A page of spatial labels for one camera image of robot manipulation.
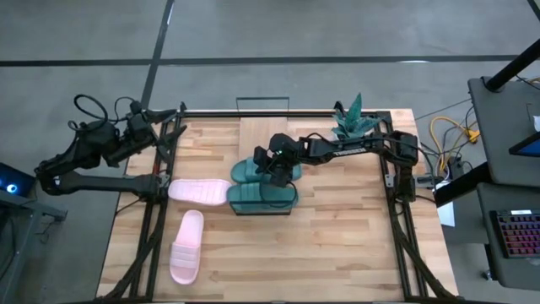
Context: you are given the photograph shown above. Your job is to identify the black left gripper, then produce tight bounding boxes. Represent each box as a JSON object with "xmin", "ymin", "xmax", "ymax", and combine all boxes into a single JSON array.
[{"xmin": 125, "ymin": 100, "xmax": 189, "ymax": 161}]

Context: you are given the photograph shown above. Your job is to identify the green rubber slide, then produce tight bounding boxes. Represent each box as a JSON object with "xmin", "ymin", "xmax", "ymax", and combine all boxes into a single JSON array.
[
  {"xmin": 229, "ymin": 157, "xmax": 304, "ymax": 185},
  {"xmin": 226, "ymin": 182, "xmax": 300, "ymax": 214}
]

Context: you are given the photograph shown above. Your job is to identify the pink rubber slide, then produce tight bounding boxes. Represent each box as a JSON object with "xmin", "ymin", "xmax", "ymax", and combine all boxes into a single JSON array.
[
  {"xmin": 167, "ymin": 178, "xmax": 233, "ymax": 208},
  {"xmin": 169, "ymin": 209, "xmax": 206, "ymax": 286}
]

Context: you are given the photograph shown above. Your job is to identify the green artificial plant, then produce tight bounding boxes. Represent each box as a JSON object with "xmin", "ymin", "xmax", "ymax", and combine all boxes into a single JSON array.
[{"xmin": 331, "ymin": 92, "xmax": 383, "ymax": 140}]

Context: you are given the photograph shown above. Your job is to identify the grey metal cart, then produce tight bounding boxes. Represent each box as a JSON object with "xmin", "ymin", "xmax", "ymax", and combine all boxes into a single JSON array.
[{"xmin": 0, "ymin": 189, "xmax": 68, "ymax": 304}]

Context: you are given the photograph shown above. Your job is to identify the black computer with blue light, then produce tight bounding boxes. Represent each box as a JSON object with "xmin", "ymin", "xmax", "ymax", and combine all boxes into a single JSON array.
[{"xmin": 0, "ymin": 161, "xmax": 38, "ymax": 198}]

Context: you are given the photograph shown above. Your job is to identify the white paper sheet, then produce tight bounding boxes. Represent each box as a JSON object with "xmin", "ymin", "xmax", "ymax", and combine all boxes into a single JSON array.
[{"xmin": 436, "ymin": 201, "xmax": 456, "ymax": 228}]

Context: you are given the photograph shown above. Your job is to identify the grey power strip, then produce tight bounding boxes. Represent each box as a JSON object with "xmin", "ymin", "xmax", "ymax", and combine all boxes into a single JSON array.
[{"xmin": 447, "ymin": 155, "xmax": 465, "ymax": 182}]

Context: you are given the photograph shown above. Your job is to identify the black desk beam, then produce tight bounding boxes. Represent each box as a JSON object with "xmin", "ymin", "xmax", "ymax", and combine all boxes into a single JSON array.
[{"xmin": 433, "ymin": 161, "xmax": 493, "ymax": 208}]

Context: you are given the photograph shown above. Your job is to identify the grey desk with screen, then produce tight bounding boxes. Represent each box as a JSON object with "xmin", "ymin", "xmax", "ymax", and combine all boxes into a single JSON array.
[{"xmin": 467, "ymin": 75, "xmax": 540, "ymax": 189}]

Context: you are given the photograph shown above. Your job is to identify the black round pole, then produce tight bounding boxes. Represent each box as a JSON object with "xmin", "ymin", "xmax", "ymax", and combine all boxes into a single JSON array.
[{"xmin": 483, "ymin": 36, "xmax": 540, "ymax": 93}]

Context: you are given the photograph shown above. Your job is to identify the backlit black keyboard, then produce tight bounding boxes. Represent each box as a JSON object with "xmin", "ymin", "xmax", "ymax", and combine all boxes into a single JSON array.
[{"xmin": 490, "ymin": 209, "xmax": 540, "ymax": 259}]

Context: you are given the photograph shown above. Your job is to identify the blue lit screen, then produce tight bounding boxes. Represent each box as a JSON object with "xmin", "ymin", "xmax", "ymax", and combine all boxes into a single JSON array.
[{"xmin": 508, "ymin": 131, "xmax": 540, "ymax": 159}]

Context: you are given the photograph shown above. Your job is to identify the grey desk with keyboard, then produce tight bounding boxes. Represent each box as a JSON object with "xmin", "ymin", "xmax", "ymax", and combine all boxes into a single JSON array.
[{"xmin": 476, "ymin": 182, "xmax": 540, "ymax": 292}]

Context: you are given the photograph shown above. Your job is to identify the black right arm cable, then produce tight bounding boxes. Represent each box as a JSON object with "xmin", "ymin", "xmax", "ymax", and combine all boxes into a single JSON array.
[{"xmin": 259, "ymin": 179, "xmax": 299, "ymax": 211}]

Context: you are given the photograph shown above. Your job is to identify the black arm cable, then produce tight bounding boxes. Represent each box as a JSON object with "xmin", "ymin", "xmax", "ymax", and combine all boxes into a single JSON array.
[
  {"xmin": 259, "ymin": 179, "xmax": 299, "ymax": 211},
  {"xmin": 67, "ymin": 93, "xmax": 138, "ymax": 130}
]

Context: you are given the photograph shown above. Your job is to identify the black aluminium rig frame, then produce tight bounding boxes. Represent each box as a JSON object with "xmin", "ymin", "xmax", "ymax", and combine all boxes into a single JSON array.
[{"xmin": 94, "ymin": 100, "xmax": 461, "ymax": 304}]

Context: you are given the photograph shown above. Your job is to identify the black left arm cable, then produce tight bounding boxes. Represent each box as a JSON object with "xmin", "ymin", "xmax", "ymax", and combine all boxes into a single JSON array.
[{"xmin": 67, "ymin": 93, "xmax": 138, "ymax": 130}]

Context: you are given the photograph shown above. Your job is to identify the yellow cable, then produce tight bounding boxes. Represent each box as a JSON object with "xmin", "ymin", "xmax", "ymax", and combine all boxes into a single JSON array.
[{"xmin": 428, "ymin": 116, "xmax": 482, "ymax": 171}]

